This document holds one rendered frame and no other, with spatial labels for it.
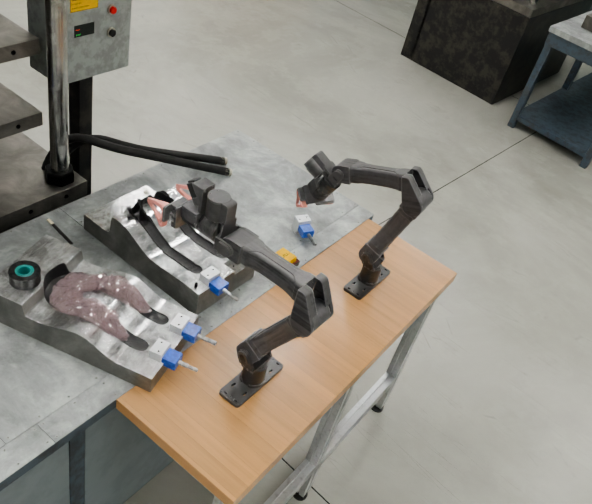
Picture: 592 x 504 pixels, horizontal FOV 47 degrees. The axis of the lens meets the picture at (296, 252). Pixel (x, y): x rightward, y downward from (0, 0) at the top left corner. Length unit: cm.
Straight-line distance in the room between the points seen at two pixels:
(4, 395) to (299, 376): 76
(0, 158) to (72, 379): 102
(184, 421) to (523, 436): 180
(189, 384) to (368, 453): 116
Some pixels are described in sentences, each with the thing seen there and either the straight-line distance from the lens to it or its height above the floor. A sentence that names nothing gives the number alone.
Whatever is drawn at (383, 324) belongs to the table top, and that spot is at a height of 80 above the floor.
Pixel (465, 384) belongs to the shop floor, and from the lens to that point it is 323.
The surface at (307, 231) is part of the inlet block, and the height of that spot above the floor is 84.
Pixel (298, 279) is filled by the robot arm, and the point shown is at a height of 123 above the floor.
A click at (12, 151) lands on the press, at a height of 78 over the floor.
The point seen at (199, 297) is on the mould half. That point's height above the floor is 88.
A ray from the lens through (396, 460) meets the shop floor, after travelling 285.
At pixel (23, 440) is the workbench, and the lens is 175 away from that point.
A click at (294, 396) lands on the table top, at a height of 80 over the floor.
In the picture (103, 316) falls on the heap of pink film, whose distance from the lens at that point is 184.
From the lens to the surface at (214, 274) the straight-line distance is 196.
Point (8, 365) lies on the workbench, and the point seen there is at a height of 80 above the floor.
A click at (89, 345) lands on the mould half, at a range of 181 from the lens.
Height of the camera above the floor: 225
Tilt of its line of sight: 40 degrees down
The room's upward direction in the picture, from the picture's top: 15 degrees clockwise
